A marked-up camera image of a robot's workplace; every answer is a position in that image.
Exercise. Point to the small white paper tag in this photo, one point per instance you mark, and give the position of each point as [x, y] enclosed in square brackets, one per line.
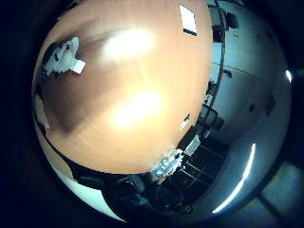
[185, 122]

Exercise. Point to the grey box device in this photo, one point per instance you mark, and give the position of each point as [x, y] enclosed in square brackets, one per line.
[192, 144]

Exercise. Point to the white cluttered bundle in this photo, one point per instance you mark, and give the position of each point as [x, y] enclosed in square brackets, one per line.
[167, 164]

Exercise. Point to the long ceiling light strip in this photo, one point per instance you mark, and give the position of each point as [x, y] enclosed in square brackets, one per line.
[238, 182]

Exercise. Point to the short ceiling light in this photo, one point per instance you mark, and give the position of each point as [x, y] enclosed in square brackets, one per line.
[288, 76]

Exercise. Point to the white paper sheet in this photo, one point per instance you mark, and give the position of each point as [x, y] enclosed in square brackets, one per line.
[188, 19]

